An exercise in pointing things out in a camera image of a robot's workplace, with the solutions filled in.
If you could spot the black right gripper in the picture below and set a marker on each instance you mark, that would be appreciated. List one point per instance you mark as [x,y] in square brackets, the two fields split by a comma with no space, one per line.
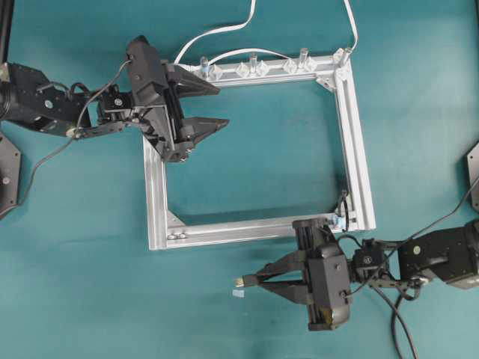
[325,282]

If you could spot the blue tape piece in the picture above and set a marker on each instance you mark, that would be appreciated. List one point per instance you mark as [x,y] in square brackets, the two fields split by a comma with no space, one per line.
[339,222]

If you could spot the black vertical rail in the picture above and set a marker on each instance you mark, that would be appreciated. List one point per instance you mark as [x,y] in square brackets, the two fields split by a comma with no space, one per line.
[6,18]

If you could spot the black zip tie loop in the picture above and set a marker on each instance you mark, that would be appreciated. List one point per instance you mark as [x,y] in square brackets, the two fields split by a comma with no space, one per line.
[343,208]

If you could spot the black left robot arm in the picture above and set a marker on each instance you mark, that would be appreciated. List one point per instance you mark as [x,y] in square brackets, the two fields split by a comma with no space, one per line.
[31,101]

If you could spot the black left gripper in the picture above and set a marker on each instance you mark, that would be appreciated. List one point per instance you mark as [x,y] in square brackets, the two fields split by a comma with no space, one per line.
[149,85]

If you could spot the small clear tape scrap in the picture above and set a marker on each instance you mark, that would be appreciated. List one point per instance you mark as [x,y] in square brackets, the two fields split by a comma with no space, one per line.
[238,293]

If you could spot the aluminium extrusion frame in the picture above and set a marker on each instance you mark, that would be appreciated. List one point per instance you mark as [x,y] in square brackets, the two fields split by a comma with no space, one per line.
[292,146]

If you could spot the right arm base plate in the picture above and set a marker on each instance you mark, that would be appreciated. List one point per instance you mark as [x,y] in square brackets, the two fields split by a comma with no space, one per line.
[472,169]

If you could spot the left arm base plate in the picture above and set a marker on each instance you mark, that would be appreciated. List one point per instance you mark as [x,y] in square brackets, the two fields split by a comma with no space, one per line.
[10,173]

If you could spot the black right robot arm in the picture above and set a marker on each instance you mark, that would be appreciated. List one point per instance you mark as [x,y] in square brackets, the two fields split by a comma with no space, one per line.
[450,255]

